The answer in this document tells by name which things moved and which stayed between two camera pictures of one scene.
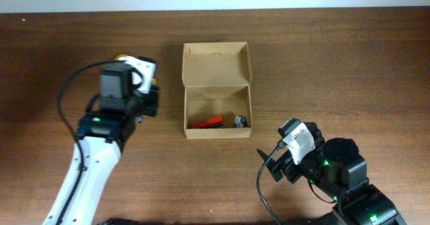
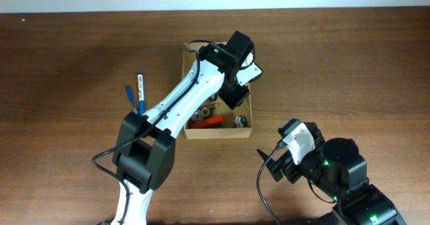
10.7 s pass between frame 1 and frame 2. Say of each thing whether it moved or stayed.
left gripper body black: moved
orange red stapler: stayed
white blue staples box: stayed
